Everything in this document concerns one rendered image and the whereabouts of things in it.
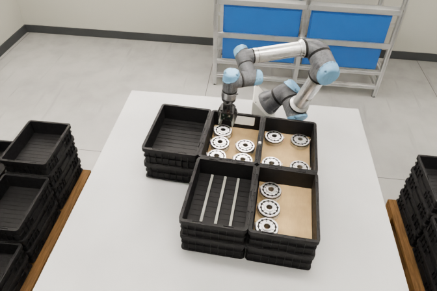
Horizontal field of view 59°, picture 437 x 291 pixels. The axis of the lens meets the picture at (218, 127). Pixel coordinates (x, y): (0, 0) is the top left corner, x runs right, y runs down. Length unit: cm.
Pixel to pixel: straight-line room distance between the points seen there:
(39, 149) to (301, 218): 180
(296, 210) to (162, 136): 86
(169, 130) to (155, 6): 275
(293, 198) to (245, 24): 221
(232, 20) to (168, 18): 127
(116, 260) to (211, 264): 43
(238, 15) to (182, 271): 255
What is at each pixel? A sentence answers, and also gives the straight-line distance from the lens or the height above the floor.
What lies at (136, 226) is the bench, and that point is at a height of 70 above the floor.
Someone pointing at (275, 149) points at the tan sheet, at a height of 83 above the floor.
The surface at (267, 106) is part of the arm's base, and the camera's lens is 238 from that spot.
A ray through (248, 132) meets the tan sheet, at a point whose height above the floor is 83.
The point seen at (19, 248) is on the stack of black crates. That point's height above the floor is 37.
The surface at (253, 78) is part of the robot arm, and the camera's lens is 184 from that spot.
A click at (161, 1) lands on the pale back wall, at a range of 479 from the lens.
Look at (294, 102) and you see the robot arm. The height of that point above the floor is 101.
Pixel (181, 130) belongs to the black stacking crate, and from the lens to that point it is 227.
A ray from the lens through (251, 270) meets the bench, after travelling 185.
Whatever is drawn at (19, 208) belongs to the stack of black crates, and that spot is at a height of 38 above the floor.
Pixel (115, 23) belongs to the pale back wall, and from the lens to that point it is 509.
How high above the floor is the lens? 230
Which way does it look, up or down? 40 degrees down
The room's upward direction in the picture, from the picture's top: 2 degrees clockwise
